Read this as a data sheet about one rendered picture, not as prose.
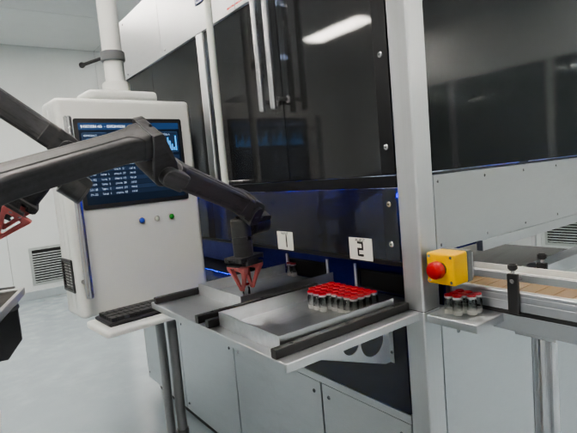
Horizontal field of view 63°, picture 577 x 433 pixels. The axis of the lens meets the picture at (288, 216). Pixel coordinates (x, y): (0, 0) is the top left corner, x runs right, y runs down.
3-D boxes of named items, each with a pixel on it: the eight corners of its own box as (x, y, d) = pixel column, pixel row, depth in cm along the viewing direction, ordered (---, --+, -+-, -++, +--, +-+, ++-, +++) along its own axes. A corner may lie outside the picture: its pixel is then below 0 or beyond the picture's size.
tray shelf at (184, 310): (277, 277, 174) (276, 271, 174) (440, 312, 118) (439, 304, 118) (151, 307, 146) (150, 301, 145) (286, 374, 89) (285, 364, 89)
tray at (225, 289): (285, 273, 170) (284, 263, 169) (333, 283, 149) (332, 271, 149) (199, 294, 150) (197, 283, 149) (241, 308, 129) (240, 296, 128)
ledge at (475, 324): (461, 307, 120) (460, 300, 119) (510, 317, 109) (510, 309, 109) (427, 321, 111) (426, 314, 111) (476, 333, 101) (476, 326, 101)
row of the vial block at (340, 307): (314, 302, 128) (312, 285, 128) (361, 315, 114) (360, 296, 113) (307, 304, 127) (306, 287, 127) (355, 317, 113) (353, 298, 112)
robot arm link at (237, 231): (225, 217, 134) (239, 216, 130) (242, 214, 139) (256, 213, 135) (227, 241, 134) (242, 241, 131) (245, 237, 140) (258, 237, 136)
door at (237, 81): (220, 185, 187) (204, 32, 181) (291, 180, 149) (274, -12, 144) (219, 185, 186) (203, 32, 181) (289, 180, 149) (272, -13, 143)
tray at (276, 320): (324, 295, 136) (324, 283, 135) (394, 312, 115) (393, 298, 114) (219, 326, 116) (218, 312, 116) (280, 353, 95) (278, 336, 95)
